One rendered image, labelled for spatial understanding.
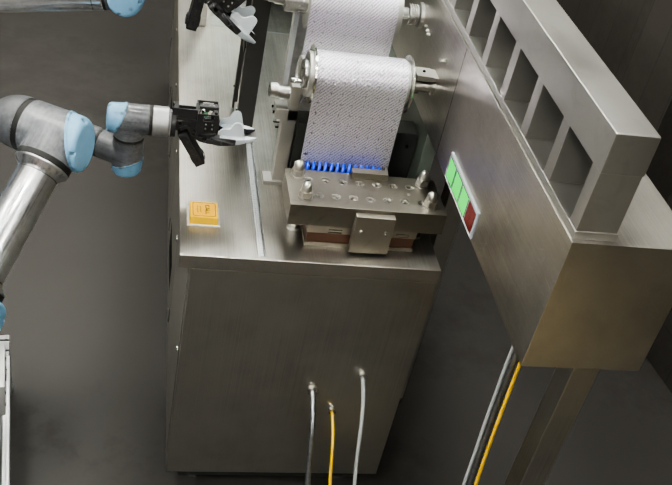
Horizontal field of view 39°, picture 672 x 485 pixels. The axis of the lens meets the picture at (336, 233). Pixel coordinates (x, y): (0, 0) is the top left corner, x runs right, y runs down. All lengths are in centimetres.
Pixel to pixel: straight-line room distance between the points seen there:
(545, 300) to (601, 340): 16
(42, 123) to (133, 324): 151
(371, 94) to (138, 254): 160
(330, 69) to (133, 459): 136
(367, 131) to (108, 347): 134
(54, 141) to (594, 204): 107
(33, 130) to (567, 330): 113
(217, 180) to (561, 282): 115
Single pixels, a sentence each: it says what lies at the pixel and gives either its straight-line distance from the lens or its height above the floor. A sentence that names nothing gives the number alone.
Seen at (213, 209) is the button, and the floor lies 92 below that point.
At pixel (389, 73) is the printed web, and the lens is 240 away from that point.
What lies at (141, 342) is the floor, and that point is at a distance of 337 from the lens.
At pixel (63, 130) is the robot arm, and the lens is 202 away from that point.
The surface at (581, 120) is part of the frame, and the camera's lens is 170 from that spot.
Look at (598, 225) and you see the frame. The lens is 170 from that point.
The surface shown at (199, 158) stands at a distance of 243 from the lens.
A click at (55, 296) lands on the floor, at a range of 353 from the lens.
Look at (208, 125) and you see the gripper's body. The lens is 237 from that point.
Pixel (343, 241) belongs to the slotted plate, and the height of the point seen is 92.
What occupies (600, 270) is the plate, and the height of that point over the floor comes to 138.
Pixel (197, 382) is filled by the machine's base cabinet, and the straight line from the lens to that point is 259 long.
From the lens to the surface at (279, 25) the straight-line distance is 342.
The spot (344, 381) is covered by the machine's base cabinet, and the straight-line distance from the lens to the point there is 264.
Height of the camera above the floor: 233
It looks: 35 degrees down
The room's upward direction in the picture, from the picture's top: 13 degrees clockwise
